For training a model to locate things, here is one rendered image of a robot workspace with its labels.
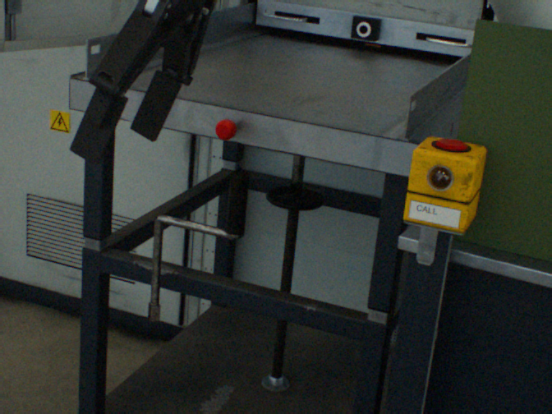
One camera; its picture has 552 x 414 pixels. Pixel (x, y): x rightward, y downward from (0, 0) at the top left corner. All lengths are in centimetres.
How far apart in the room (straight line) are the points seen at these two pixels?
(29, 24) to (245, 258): 82
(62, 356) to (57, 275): 27
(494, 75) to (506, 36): 5
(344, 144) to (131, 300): 122
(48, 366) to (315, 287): 69
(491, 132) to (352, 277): 106
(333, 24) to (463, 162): 106
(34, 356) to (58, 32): 90
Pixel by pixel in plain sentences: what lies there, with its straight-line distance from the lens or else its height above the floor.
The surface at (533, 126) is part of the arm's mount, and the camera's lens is 126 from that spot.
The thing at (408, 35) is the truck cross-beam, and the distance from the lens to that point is 213.
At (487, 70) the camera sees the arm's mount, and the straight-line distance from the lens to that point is 126.
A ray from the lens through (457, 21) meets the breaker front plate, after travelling 212.
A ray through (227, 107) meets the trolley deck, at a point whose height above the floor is 85.
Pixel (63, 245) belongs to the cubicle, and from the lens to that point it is 260.
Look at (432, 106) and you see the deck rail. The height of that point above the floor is 87.
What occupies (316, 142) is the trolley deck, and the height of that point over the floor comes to 82.
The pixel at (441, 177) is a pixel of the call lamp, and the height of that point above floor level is 87.
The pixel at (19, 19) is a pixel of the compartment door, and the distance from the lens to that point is 190.
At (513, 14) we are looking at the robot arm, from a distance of 142.
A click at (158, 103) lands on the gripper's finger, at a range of 99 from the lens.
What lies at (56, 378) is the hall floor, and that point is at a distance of 239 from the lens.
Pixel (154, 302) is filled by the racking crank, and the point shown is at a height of 49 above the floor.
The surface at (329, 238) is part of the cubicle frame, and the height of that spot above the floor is 39.
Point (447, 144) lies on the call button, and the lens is 120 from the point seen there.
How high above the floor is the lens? 120
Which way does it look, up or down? 20 degrees down
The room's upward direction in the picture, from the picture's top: 6 degrees clockwise
